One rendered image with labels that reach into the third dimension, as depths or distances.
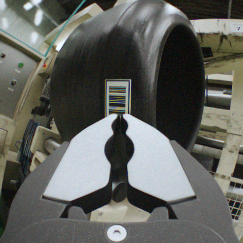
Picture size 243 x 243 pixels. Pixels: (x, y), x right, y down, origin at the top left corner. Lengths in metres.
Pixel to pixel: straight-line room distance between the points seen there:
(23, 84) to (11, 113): 0.17
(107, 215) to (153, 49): 0.31
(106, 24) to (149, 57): 0.10
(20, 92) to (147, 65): 0.72
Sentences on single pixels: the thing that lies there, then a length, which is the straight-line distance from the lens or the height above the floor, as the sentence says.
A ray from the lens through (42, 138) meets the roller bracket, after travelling 0.56.
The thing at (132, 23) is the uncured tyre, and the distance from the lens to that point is 0.29.
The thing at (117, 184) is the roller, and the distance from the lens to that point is 0.30.
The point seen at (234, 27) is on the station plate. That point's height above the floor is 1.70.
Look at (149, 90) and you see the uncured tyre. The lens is 0.26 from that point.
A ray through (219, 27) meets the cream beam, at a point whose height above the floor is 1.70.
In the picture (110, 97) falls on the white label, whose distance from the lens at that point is 0.23.
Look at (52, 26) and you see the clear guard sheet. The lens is 0.97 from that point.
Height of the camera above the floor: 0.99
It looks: 9 degrees up
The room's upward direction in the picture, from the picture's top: 20 degrees clockwise
